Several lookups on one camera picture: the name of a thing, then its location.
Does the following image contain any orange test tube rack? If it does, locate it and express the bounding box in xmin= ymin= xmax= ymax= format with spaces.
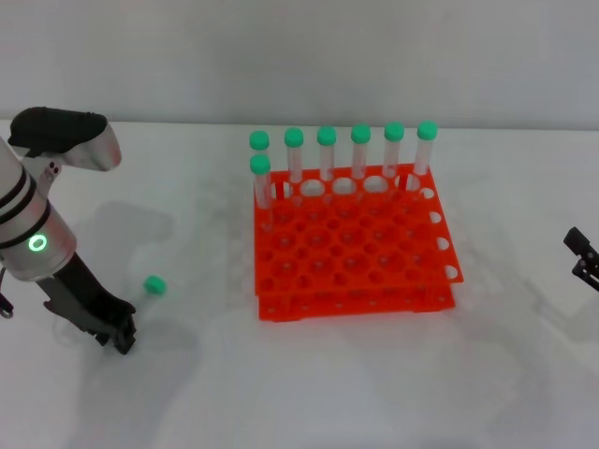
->
xmin=254 ymin=162 xmax=467 ymax=324

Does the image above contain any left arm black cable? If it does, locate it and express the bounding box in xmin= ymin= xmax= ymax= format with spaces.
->
xmin=0 ymin=266 xmax=14 ymax=319

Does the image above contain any green-capped clear test tube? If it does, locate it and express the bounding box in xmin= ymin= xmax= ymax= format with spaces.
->
xmin=316 ymin=125 xmax=338 ymax=205
xmin=350 ymin=123 xmax=373 ymax=202
xmin=384 ymin=121 xmax=405 ymax=197
xmin=249 ymin=153 xmax=275 ymax=233
xmin=248 ymin=129 xmax=274 ymax=197
xmin=407 ymin=120 xmax=439 ymax=193
xmin=130 ymin=275 xmax=169 ymax=314
xmin=284 ymin=126 xmax=305 ymax=207

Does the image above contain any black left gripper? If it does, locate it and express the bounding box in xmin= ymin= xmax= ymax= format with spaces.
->
xmin=35 ymin=254 xmax=138 ymax=356

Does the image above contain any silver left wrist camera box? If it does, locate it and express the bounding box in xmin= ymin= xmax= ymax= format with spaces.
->
xmin=7 ymin=107 xmax=123 ymax=173

